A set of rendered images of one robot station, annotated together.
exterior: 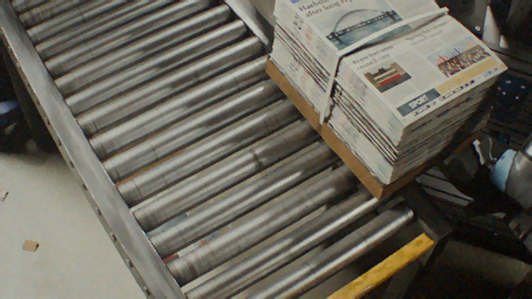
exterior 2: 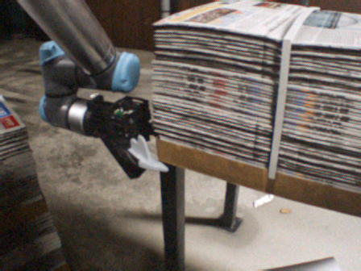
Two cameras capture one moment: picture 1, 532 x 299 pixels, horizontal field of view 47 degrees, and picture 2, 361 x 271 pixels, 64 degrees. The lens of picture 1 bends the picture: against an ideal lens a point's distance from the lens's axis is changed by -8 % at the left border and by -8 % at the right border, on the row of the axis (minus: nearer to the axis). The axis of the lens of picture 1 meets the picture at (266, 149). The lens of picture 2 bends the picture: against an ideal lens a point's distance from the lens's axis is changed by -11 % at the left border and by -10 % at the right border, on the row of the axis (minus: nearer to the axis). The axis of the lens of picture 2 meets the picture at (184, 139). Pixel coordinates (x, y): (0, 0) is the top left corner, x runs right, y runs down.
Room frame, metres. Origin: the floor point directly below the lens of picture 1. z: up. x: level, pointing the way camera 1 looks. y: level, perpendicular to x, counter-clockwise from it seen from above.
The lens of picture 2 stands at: (1.24, -0.58, 1.08)
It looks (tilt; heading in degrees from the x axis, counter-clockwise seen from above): 29 degrees down; 156
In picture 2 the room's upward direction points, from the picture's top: straight up
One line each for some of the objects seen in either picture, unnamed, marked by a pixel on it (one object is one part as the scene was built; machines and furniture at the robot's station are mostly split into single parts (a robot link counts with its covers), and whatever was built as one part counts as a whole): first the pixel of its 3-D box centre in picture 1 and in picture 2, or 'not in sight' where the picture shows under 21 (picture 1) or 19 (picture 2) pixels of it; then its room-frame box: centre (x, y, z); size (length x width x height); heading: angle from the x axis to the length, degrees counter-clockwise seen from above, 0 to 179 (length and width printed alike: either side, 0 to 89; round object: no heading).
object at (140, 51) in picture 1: (145, 49); not in sight; (1.02, 0.29, 0.77); 0.47 x 0.05 x 0.05; 127
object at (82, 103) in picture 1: (158, 66); not in sight; (0.97, 0.25, 0.77); 0.47 x 0.05 x 0.05; 127
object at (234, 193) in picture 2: not in sight; (234, 164); (0.31, 0.06, 0.34); 0.06 x 0.06 x 0.68; 37
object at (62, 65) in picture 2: not in sight; (64, 68); (0.57, -0.56, 0.90); 0.11 x 0.08 x 0.11; 47
